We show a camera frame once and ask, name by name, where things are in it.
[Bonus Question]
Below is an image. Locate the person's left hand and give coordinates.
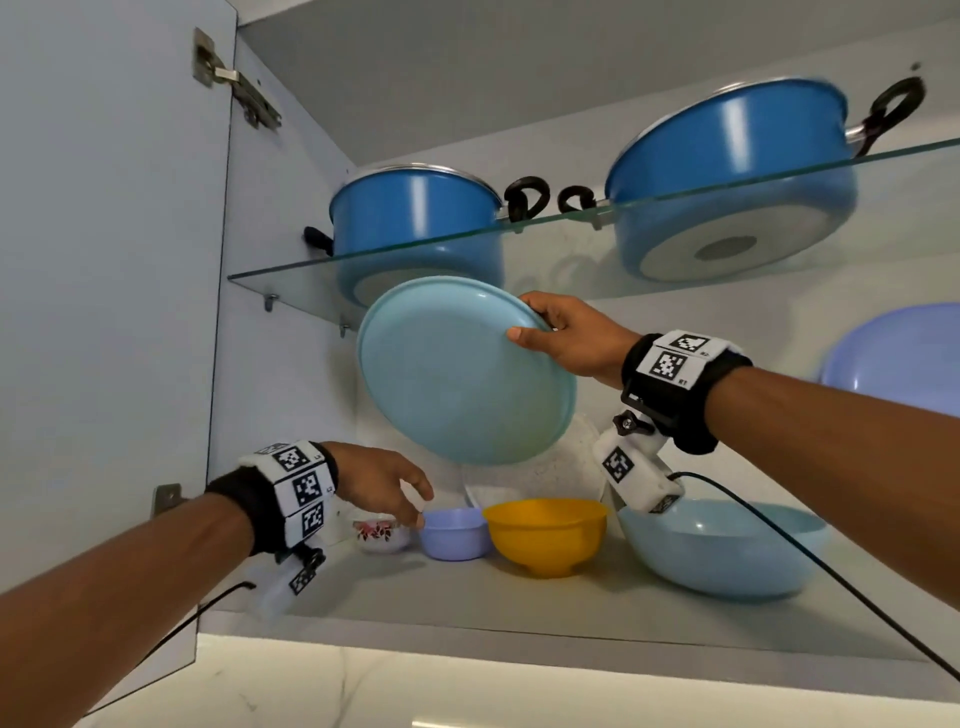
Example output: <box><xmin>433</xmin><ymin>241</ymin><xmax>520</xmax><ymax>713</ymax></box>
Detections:
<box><xmin>321</xmin><ymin>441</ymin><xmax>437</xmax><ymax>528</ymax></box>

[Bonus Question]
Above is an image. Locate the person's right hand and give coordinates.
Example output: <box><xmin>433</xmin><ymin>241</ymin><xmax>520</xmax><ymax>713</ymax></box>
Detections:
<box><xmin>505</xmin><ymin>291</ymin><xmax>645</xmax><ymax>392</ymax></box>

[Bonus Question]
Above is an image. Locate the white floral bowl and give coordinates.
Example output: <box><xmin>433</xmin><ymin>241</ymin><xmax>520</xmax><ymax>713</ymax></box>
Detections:
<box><xmin>346</xmin><ymin>510</ymin><xmax>419</xmax><ymax>557</ymax></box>

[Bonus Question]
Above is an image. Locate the small lavender bowl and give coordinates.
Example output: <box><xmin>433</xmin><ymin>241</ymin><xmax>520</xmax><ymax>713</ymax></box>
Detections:
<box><xmin>417</xmin><ymin>505</ymin><xmax>495</xmax><ymax>564</ymax></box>

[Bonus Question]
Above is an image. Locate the speckled white plate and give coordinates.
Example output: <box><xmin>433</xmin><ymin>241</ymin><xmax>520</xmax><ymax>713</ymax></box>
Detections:
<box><xmin>462</xmin><ymin>412</ymin><xmax>620</xmax><ymax>515</ymax></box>

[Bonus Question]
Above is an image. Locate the teal plate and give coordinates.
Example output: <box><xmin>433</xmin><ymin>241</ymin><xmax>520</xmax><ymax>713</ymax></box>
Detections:
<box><xmin>355</xmin><ymin>276</ymin><xmax>579</xmax><ymax>467</ymax></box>

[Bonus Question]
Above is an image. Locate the yellow bowl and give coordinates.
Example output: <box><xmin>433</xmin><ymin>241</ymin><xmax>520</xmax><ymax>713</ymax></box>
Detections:
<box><xmin>483</xmin><ymin>496</ymin><xmax>614</xmax><ymax>581</ymax></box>

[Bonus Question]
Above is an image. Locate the light blue bowl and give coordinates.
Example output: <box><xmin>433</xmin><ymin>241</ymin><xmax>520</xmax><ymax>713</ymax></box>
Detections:
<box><xmin>616</xmin><ymin>498</ymin><xmax>833</xmax><ymax>603</ymax></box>

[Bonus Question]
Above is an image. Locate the lavender plate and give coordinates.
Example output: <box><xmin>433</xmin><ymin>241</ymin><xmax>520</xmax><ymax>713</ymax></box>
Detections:
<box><xmin>817</xmin><ymin>303</ymin><xmax>960</xmax><ymax>420</ymax></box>

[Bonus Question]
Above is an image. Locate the person's left forearm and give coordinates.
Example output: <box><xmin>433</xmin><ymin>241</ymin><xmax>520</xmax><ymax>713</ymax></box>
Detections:
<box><xmin>0</xmin><ymin>495</ymin><xmax>260</xmax><ymax>728</ymax></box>

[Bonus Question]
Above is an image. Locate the person's right forearm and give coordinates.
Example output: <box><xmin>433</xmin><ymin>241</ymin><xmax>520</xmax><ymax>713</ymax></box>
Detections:
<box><xmin>705</xmin><ymin>367</ymin><xmax>960</xmax><ymax>609</ymax></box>

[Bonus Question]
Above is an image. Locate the glass shelf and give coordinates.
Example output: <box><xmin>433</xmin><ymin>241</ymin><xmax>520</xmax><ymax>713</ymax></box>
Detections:
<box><xmin>228</xmin><ymin>138</ymin><xmax>960</xmax><ymax>335</ymax></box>

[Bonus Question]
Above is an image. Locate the metal cabinet hinge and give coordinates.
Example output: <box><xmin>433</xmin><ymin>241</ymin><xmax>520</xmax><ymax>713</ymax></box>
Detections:
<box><xmin>190</xmin><ymin>27</ymin><xmax>285</xmax><ymax>132</ymax></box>
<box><xmin>150</xmin><ymin>481</ymin><xmax>186</xmax><ymax>521</ymax></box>

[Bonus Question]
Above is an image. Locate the left wrist marker band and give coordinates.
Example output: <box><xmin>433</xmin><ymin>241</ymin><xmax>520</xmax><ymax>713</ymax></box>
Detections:
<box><xmin>205</xmin><ymin>439</ymin><xmax>342</xmax><ymax>561</ymax></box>

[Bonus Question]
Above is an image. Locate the wrist marker band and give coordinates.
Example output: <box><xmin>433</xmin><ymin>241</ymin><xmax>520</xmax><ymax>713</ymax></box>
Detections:
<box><xmin>619</xmin><ymin>330</ymin><xmax>755</xmax><ymax>458</ymax></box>
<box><xmin>205</xmin><ymin>439</ymin><xmax>342</xmax><ymax>561</ymax></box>

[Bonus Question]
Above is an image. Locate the right wrist marker band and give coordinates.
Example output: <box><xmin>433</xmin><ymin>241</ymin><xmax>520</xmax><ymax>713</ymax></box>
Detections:
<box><xmin>619</xmin><ymin>330</ymin><xmax>755</xmax><ymax>458</ymax></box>

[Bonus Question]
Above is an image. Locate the blue pan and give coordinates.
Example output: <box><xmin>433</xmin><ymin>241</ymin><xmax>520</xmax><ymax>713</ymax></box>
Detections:
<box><xmin>303</xmin><ymin>162</ymin><xmax>554</xmax><ymax>311</ymax></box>
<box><xmin>558</xmin><ymin>75</ymin><xmax>929</xmax><ymax>287</ymax></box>

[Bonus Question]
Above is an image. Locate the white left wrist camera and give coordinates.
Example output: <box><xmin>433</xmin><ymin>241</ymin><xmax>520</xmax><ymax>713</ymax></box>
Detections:
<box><xmin>252</xmin><ymin>540</ymin><xmax>332</xmax><ymax>620</ymax></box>

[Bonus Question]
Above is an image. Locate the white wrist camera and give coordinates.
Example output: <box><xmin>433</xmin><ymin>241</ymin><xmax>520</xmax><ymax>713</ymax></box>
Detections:
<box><xmin>592</xmin><ymin>412</ymin><xmax>689</xmax><ymax>518</ymax></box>
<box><xmin>252</xmin><ymin>540</ymin><xmax>332</xmax><ymax>620</ymax></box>

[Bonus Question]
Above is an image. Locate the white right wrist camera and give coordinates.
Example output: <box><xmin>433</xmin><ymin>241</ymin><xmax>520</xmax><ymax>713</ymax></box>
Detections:
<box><xmin>592</xmin><ymin>412</ymin><xmax>689</xmax><ymax>518</ymax></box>

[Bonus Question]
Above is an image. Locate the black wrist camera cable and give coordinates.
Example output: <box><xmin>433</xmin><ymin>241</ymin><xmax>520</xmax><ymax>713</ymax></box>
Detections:
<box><xmin>82</xmin><ymin>577</ymin><xmax>260</xmax><ymax>714</ymax></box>
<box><xmin>667</xmin><ymin>469</ymin><xmax>960</xmax><ymax>684</ymax></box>

